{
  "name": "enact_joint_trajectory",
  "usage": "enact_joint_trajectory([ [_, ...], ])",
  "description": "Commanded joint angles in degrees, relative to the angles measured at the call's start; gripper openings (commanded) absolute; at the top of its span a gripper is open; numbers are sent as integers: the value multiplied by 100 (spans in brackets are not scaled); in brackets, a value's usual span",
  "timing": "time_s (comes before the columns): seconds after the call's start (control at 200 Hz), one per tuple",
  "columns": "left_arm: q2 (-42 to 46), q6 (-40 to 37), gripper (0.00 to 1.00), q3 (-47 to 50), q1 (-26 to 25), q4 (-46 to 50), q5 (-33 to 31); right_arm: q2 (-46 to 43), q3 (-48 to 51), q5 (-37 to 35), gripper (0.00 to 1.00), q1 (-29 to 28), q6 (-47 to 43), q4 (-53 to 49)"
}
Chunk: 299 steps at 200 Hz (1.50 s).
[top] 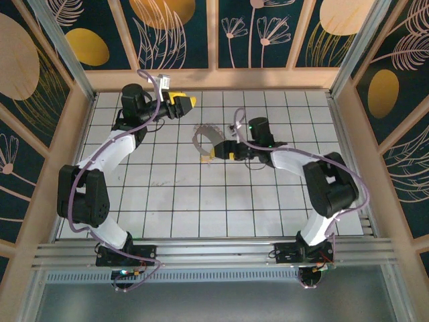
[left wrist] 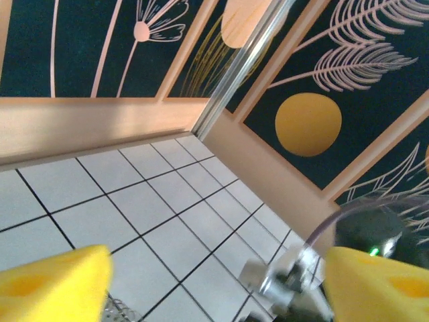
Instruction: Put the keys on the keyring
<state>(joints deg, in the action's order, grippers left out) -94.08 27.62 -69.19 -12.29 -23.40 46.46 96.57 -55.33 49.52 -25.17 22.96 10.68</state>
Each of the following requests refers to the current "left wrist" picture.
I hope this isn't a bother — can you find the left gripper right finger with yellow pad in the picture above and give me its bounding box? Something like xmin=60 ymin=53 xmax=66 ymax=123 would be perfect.
xmin=324 ymin=246 xmax=429 ymax=322

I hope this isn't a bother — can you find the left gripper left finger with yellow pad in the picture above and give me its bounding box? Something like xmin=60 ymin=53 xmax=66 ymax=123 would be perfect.
xmin=0 ymin=244 xmax=114 ymax=322

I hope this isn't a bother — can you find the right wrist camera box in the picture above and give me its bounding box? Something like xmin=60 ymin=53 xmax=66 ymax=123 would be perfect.
xmin=239 ymin=246 xmax=324 ymax=315

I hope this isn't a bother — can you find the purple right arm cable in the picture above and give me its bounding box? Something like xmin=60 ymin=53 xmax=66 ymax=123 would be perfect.
xmin=303 ymin=195 xmax=429 ymax=251

